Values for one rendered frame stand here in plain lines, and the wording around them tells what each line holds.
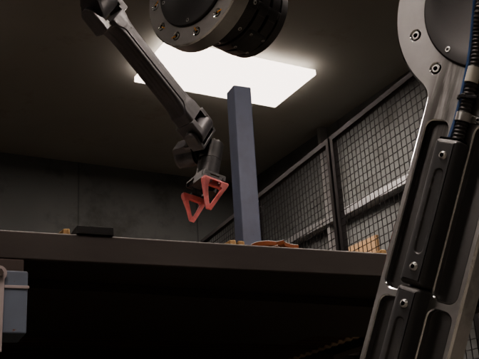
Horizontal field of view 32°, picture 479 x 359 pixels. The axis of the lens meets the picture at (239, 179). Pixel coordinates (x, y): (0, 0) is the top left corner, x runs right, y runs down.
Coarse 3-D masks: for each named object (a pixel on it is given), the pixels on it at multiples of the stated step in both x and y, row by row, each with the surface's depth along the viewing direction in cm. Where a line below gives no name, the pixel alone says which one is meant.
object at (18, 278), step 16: (0, 272) 155; (16, 272) 157; (0, 288) 154; (16, 288) 156; (0, 304) 153; (16, 304) 155; (0, 320) 152; (16, 320) 154; (0, 336) 151; (16, 336) 156; (0, 352) 150
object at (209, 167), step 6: (204, 156) 207; (210, 156) 206; (198, 162) 207; (204, 162) 206; (210, 162) 206; (216, 162) 206; (198, 168) 206; (204, 168) 205; (210, 168) 205; (216, 168) 206; (216, 174) 202; (192, 180) 207; (222, 180) 203; (186, 186) 208; (192, 186) 208
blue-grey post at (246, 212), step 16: (240, 96) 433; (240, 112) 429; (240, 128) 426; (240, 144) 423; (240, 160) 419; (240, 176) 416; (256, 176) 420; (240, 192) 413; (256, 192) 416; (240, 208) 410; (256, 208) 413; (240, 224) 409; (256, 224) 410; (240, 240) 407; (256, 240) 407
